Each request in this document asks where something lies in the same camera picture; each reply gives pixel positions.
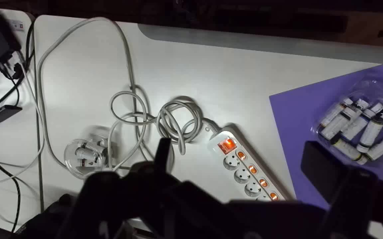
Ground white three-pin plug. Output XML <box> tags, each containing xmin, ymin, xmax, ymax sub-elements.
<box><xmin>62</xmin><ymin>127</ymin><xmax>113</xmax><ymax>180</ymax></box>

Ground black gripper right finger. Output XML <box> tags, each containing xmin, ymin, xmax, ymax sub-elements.
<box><xmin>299</xmin><ymin>141</ymin><xmax>380</xmax><ymax>206</ymax></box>

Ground purple paper sheet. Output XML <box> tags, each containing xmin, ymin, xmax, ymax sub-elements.
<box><xmin>268</xmin><ymin>60</ymin><xmax>383</xmax><ymax>210</ymax></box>

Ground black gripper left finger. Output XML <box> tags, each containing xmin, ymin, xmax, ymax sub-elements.
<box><xmin>153</xmin><ymin>137</ymin><xmax>174</xmax><ymax>176</ymax></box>

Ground black thin cable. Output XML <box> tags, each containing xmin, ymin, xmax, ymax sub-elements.
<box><xmin>0</xmin><ymin>152</ymin><xmax>22</xmax><ymax>234</ymax></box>

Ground clear plastic bag of markers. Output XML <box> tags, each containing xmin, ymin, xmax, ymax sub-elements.
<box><xmin>309</xmin><ymin>79</ymin><xmax>383</xmax><ymax>168</ymax></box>

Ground white power strip cable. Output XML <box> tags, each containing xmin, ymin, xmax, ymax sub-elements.
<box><xmin>34</xmin><ymin>17</ymin><xmax>223</xmax><ymax>176</ymax></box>

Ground black cable connector box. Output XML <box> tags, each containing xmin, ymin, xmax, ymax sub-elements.
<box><xmin>0</xmin><ymin>104</ymin><xmax>24</xmax><ymax>127</ymax></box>

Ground white power strip orange switches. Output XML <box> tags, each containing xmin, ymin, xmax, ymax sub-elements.
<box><xmin>206</xmin><ymin>125</ymin><xmax>291</xmax><ymax>204</ymax></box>

